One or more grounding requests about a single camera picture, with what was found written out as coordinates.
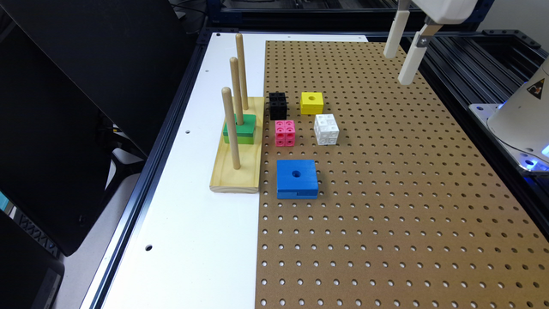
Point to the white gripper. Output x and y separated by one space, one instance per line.
441 12

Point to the large blue block with hole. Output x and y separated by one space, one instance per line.
296 179

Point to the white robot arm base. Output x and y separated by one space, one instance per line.
522 120

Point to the yellow block with hole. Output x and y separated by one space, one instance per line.
311 103

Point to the white cube block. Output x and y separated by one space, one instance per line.
326 129

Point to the black cube block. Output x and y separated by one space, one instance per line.
277 106

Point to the pink cube block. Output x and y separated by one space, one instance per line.
284 133

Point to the dark green block on peg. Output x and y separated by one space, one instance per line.
247 129

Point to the light green block on peg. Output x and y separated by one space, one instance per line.
240 139

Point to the brown pegboard sheet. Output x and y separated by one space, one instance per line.
409 214

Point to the rear wooden peg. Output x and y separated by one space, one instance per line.
241 69

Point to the wooden peg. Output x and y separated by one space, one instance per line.
231 127
237 91
241 69

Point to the middle wooden peg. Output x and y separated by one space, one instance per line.
237 91

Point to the front wooden peg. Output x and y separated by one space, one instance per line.
231 127

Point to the wooden peg base board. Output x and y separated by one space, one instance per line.
226 179

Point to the black monitor panel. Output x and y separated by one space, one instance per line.
68 69

